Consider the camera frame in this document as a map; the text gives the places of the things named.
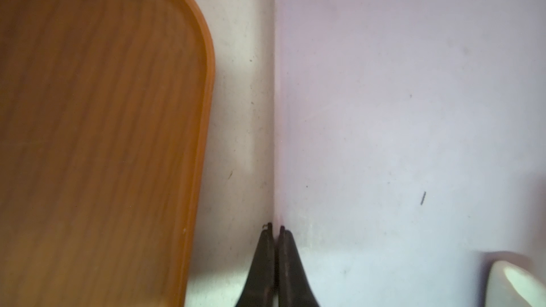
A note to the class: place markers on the white dough piece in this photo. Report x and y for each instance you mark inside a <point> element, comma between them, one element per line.
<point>511,286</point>

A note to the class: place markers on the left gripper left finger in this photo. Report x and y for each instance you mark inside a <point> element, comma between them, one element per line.
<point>260,285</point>

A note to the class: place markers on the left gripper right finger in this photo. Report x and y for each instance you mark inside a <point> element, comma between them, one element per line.
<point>293,287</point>

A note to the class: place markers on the lilac plastic cutting mat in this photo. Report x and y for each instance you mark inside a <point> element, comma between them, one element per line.
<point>410,145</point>

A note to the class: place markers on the brown wooden tray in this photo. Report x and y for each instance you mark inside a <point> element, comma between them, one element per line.
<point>105,107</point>

